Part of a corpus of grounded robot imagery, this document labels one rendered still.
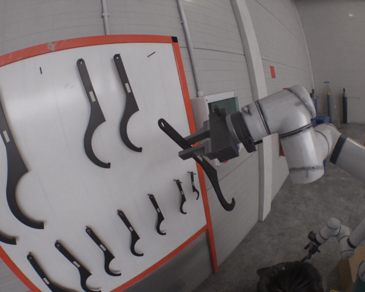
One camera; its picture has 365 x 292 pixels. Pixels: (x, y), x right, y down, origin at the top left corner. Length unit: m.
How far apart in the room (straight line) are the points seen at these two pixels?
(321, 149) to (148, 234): 1.07
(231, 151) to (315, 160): 0.19
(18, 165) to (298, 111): 0.97
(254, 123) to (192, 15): 1.33
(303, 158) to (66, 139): 0.89
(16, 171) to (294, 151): 0.97
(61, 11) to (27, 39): 0.24
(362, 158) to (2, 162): 1.25
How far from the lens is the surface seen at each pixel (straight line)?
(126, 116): 0.90
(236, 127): 0.39
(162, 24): 1.31
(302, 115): 0.40
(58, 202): 0.94
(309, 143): 0.40
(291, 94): 0.40
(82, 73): 0.88
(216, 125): 0.43
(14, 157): 0.86
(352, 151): 0.51
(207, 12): 1.81
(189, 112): 1.20
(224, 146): 0.38
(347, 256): 1.19
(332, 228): 1.18
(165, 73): 1.13
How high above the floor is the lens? 1.96
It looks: 16 degrees down
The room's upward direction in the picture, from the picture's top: 12 degrees counter-clockwise
